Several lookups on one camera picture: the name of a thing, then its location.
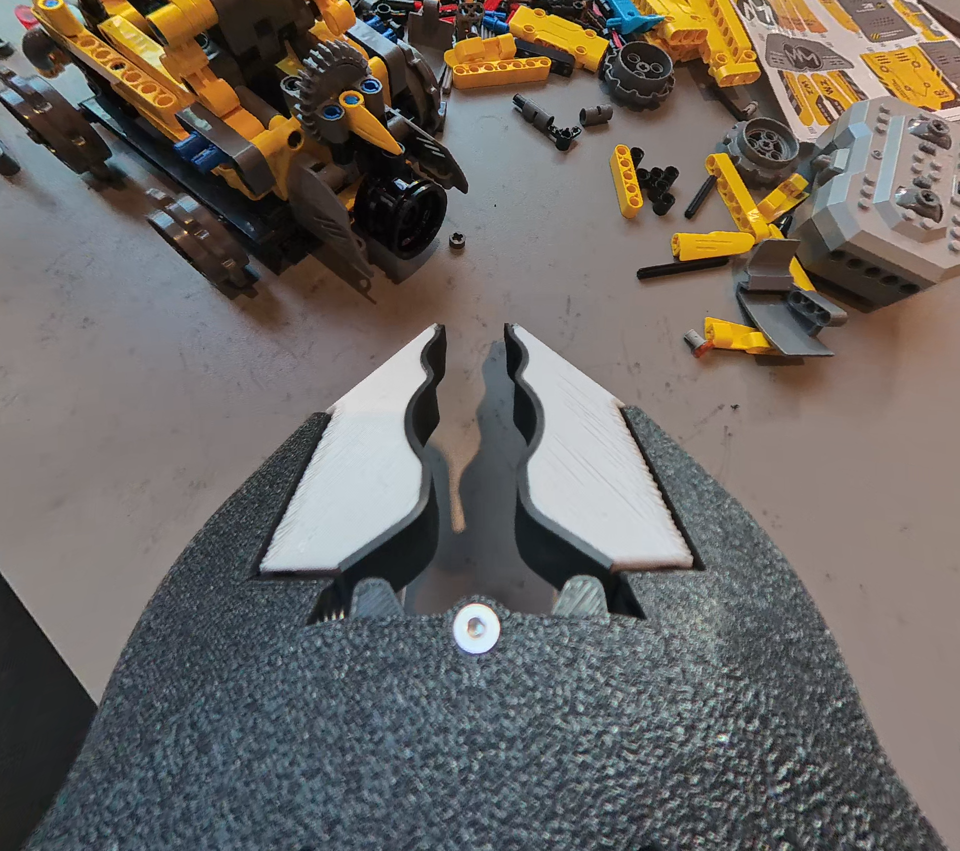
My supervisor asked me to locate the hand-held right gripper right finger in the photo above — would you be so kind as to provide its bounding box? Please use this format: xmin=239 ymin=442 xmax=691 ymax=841
xmin=504 ymin=323 xmax=695 ymax=573

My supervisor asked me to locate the yellow toy brick vehicle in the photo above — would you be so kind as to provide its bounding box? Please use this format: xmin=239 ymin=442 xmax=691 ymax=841
xmin=0 ymin=0 xmax=470 ymax=305

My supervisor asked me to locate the grey desk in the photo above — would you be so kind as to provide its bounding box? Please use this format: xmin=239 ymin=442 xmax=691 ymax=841
xmin=0 ymin=0 xmax=960 ymax=815

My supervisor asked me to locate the grey curved panel piece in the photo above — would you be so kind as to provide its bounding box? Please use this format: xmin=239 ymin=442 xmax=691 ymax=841
xmin=733 ymin=237 xmax=849 ymax=359

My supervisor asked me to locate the black clip connector piece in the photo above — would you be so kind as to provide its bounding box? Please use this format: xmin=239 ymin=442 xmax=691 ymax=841
xmin=512 ymin=93 xmax=580 ymax=151

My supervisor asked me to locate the yellow angled brick piece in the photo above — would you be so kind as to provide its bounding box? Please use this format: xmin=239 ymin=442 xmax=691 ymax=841
xmin=753 ymin=172 xmax=811 ymax=222

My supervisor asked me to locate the grey toy control hub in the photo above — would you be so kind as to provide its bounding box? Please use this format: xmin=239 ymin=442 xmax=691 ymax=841
xmin=787 ymin=97 xmax=960 ymax=312

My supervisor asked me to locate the grey toy wheel hub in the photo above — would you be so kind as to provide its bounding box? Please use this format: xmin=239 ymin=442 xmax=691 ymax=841
xmin=723 ymin=118 xmax=800 ymax=181
xmin=606 ymin=39 xmax=678 ymax=110

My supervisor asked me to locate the cluster of black connectors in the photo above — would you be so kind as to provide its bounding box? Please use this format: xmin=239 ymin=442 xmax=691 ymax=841
xmin=630 ymin=147 xmax=680 ymax=216

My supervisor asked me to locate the yellow wedge panel piece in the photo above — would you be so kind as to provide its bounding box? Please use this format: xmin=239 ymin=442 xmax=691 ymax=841
xmin=669 ymin=230 xmax=759 ymax=263

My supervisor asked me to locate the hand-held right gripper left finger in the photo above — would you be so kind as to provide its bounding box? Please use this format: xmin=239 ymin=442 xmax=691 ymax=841
xmin=258 ymin=323 xmax=447 ymax=576

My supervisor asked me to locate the long black axle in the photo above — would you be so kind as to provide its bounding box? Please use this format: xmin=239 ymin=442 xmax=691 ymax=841
xmin=637 ymin=256 xmax=732 ymax=281

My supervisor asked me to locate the long yellow holed beam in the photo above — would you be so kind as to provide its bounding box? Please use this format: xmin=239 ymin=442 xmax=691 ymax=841
xmin=705 ymin=152 xmax=774 ymax=241

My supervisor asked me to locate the short yellow holed beam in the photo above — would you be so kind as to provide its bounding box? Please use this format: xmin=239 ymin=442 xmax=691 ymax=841
xmin=609 ymin=144 xmax=645 ymax=218

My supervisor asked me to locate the yellow grey sticker sheet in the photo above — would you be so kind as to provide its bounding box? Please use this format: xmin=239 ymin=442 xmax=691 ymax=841
xmin=708 ymin=0 xmax=960 ymax=143

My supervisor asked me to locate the yellow piece with orange tip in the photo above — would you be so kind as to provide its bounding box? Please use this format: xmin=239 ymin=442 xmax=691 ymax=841
xmin=684 ymin=316 xmax=777 ymax=359

